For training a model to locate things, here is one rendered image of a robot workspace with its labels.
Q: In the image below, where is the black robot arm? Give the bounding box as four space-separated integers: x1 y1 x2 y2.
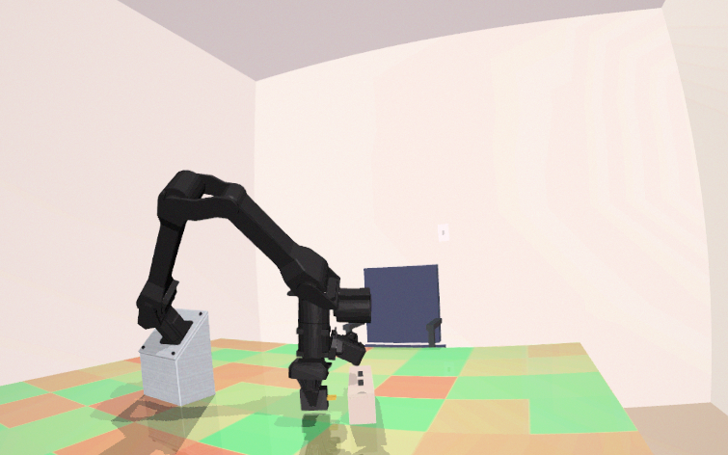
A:
136 170 371 366

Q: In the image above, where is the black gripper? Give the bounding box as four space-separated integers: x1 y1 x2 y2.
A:
288 321 332 407

